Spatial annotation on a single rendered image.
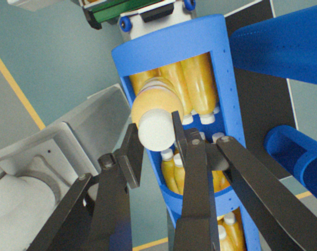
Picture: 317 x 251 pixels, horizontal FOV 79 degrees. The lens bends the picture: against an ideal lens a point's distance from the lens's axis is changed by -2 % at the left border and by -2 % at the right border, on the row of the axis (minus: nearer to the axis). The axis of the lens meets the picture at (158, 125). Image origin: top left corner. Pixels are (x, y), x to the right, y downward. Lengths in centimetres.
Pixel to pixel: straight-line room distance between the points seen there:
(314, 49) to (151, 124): 66
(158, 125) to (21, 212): 50
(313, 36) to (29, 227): 97
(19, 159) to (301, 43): 100
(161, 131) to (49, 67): 170
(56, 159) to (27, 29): 136
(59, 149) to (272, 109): 154
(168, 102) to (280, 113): 163
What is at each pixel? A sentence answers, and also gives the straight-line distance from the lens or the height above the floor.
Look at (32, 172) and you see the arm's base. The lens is 74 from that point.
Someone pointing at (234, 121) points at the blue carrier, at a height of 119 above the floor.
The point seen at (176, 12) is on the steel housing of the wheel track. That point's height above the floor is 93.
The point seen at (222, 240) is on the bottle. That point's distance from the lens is 76.
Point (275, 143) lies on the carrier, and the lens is 190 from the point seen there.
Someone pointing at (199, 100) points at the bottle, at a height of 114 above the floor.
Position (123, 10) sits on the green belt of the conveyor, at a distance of 76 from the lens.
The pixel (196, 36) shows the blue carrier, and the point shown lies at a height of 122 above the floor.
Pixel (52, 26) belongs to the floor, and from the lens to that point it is 182.
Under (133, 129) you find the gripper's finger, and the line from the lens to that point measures 19.
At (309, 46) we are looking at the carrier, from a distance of 80.
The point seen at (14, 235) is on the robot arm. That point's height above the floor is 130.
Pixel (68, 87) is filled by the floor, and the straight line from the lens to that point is 181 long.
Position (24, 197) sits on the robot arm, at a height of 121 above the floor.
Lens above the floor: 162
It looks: 69 degrees down
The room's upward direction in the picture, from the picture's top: 180 degrees counter-clockwise
